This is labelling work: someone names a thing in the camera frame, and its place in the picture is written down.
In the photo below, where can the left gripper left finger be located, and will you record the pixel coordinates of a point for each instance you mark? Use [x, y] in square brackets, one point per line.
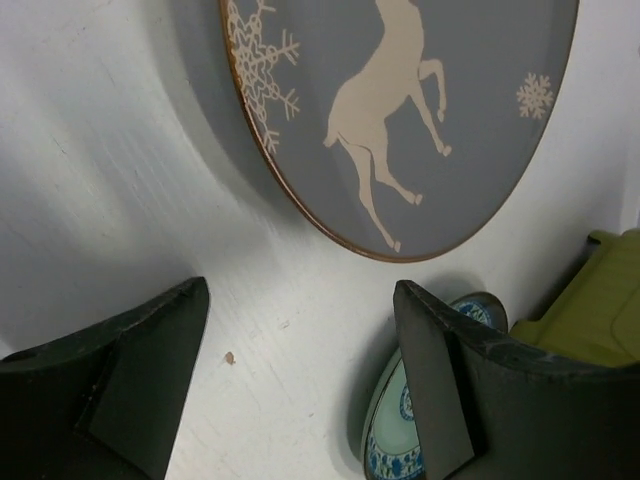
[106, 401]

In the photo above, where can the small blue patterned plate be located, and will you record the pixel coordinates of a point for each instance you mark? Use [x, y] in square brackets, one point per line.
[390, 446]

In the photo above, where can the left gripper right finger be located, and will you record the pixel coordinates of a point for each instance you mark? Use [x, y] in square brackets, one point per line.
[488, 406]

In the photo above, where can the grey deer snowflake plate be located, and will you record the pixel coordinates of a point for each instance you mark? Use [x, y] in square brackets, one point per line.
[398, 128]

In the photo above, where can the olive green plastic bin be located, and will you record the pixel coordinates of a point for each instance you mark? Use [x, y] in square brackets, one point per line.
[596, 317]

